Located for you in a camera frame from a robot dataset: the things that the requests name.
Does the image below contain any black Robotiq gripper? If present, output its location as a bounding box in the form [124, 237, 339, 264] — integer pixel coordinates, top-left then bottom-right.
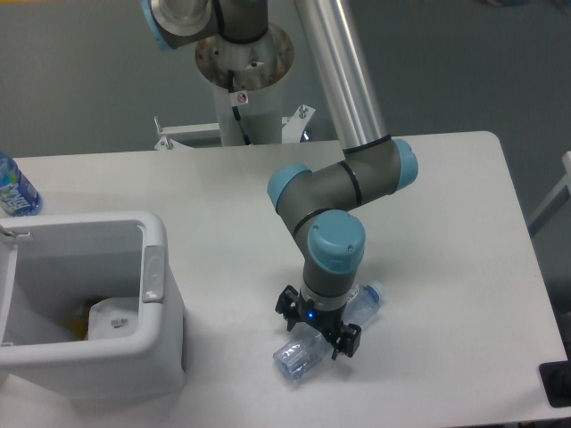
[275, 284, 361, 360]

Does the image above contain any clear plastic bottle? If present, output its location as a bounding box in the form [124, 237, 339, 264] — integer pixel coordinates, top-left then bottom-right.
[273, 281, 385, 382]

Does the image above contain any white paper wrapper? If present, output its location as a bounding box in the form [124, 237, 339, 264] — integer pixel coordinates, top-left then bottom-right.
[87, 297, 139, 341]

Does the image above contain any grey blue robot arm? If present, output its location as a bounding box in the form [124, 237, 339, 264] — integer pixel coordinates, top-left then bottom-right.
[141, 1, 418, 356]

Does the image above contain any trash pile inside can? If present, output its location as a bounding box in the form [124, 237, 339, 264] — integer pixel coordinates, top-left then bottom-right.
[68, 296, 108, 341]

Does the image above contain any white plastic trash can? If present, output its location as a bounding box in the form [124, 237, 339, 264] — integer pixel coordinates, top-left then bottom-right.
[1, 211, 186, 399]

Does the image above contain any black clamp at table edge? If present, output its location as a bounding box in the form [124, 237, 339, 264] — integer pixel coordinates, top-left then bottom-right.
[539, 360, 570, 408]

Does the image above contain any blue labelled water bottle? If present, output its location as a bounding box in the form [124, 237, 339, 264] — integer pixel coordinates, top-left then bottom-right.
[1, 152, 42, 217]

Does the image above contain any white metal base frame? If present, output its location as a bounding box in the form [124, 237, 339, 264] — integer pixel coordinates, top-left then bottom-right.
[153, 103, 317, 152]

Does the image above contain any black cable on pedestal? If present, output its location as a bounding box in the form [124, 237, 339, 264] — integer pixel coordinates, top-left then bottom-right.
[227, 69, 252, 146]

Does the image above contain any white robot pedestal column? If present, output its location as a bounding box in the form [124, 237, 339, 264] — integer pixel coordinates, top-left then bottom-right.
[195, 23, 294, 146]

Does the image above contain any white frame at right edge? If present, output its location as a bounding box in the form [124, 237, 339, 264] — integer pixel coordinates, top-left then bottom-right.
[527, 152, 570, 236]

